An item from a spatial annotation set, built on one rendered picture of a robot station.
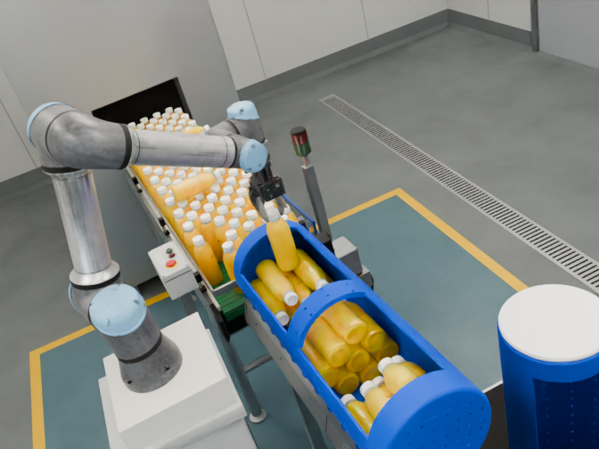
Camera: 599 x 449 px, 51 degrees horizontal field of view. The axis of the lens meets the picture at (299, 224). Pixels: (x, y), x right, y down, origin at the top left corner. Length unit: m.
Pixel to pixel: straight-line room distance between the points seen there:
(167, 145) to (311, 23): 5.14
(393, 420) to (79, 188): 0.83
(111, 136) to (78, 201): 0.21
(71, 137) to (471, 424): 1.02
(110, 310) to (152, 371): 0.18
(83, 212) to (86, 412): 2.18
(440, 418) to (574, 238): 2.46
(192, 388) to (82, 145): 0.60
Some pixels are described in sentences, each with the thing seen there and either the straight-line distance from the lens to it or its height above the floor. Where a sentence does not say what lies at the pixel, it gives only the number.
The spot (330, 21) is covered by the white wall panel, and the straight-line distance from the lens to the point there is 6.53.
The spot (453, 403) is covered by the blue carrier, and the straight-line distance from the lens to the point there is 1.40.
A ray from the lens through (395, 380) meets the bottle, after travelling 1.46.
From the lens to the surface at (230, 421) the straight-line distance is 1.58.
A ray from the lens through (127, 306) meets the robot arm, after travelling 1.46.
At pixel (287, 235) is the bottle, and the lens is 1.86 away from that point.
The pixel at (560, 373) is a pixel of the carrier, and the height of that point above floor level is 0.99.
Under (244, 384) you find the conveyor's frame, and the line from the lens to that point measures 2.90.
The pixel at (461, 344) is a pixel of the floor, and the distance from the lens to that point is 3.16.
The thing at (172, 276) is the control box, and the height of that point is 1.09.
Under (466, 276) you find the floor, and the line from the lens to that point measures 3.52.
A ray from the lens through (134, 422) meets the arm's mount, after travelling 1.54.
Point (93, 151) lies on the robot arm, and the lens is 1.33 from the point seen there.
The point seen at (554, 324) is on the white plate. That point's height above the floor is 1.04.
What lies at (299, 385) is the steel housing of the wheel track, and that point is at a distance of 1.94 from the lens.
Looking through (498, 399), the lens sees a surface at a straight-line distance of 2.74.
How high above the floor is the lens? 2.27
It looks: 33 degrees down
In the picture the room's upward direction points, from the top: 17 degrees counter-clockwise
